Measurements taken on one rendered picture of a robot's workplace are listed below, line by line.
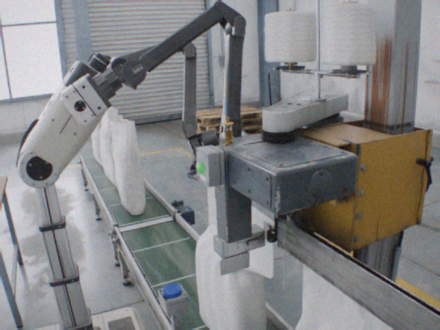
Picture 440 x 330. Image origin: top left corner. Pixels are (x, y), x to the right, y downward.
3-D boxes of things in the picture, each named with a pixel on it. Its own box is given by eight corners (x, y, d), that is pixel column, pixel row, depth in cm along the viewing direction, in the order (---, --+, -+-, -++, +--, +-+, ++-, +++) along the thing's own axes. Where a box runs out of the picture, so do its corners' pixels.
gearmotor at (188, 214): (165, 214, 314) (163, 197, 309) (181, 210, 320) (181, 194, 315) (177, 229, 288) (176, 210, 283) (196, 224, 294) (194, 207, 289)
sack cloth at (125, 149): (115, 197, 325) (104, 115, 304) (139, 193, 333) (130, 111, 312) (125, 218, 284) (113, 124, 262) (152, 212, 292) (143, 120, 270)
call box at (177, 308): (159, 303, 123) (157, 289, 121) (181, 297, 126) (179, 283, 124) (166, 317, 116) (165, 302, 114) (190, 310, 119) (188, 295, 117)
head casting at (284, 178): (215, 233, 109) (210, 132, 100) (286, 214, 119) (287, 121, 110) (273, 286, 83) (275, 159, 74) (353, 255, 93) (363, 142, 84)
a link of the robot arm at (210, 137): (185, 133, 167) (183, 126, 159) (209, 123, 168) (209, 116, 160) (194, 157, 164) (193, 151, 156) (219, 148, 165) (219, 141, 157)
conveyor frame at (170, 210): (80, 165, 460) (78, 154, 456) (118, 159, 479) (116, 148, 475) (117, 244, 265) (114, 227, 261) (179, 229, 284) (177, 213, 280)
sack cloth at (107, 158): (100, 174, 389) (92, 105, 367) (121, 170, 398) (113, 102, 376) (110, 188, 349) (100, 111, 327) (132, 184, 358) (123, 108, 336)
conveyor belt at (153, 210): (84, 163, 461) (82, 157, 459) (114, 159, 477) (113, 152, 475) (121, 239, 271) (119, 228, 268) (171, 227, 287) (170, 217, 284)
